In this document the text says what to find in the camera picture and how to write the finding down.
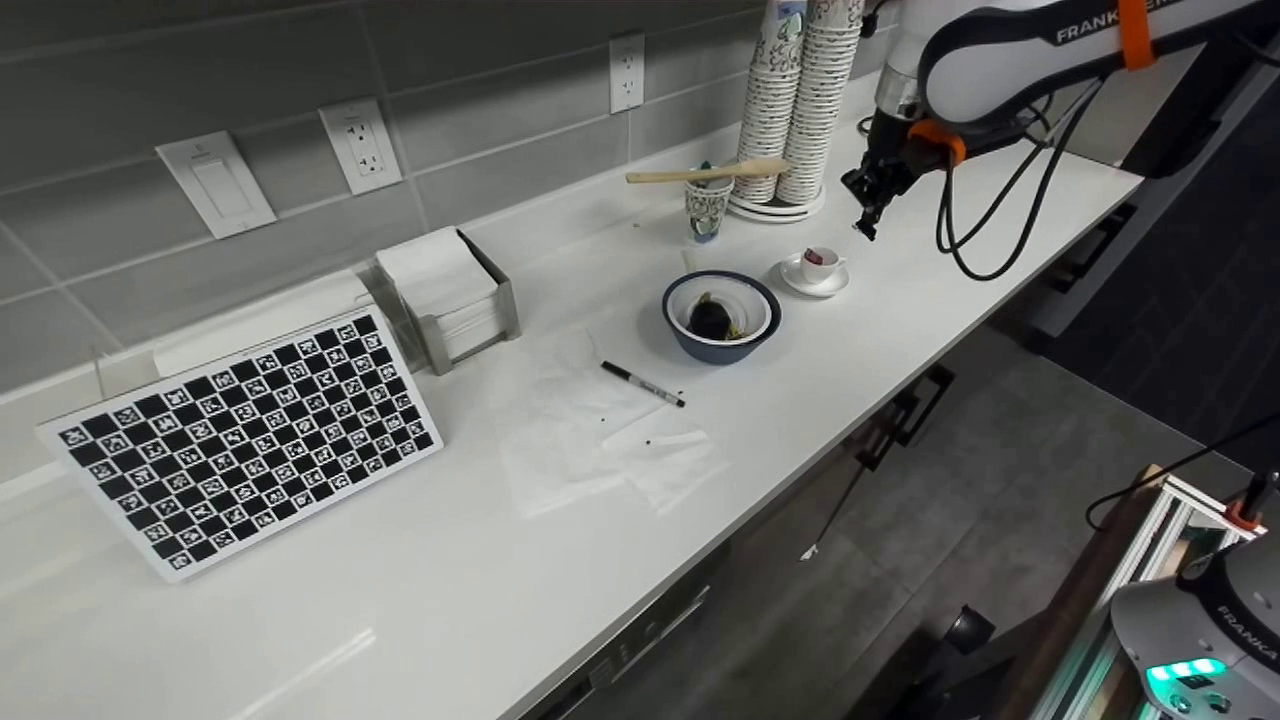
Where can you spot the white single wall outlet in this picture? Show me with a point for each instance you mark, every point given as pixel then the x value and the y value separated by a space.
pixel 624 75

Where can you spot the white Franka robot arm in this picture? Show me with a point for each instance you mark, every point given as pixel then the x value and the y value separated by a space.
pixel 1053 52

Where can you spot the white duplex wall outlet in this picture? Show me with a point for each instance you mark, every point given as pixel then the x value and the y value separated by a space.
pixel 361 147

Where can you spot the white tea cup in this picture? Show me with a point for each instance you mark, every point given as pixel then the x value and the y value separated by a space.
pixel 819 261

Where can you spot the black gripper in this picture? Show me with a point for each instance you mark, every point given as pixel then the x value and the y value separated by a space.
pixel 886 159

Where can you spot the black white checkerboard panel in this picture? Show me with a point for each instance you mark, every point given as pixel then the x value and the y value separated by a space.
pixel 244 433

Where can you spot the white saucer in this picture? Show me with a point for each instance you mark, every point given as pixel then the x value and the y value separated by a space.
pixel 814 287

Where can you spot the grey robot base green light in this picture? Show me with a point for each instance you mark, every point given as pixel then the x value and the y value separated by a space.
pixel 1203 643

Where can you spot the small black object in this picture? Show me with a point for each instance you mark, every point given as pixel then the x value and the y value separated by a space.
pixel 709 318

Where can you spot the wooden stirrer sticks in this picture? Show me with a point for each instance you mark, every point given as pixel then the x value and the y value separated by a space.
pixel 707 174

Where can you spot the clear plastic sheet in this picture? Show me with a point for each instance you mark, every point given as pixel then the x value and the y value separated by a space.
pixel 601 446

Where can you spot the aluminium frame cart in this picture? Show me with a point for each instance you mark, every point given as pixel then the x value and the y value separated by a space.
pixel 1145 534

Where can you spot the blue bowl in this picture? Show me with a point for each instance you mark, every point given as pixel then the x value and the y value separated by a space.
pixel 720 349

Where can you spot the black marker pen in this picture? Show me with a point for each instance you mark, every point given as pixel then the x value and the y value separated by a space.
pixel 642 386

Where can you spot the round white cup tray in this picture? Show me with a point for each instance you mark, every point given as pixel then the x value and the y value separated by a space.
pixel 783 215

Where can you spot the tall paper cup stack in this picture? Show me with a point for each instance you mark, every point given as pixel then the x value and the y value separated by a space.
pixel 826 106

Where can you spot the white light switch plate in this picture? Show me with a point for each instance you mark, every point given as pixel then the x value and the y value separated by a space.
pixel 218 184

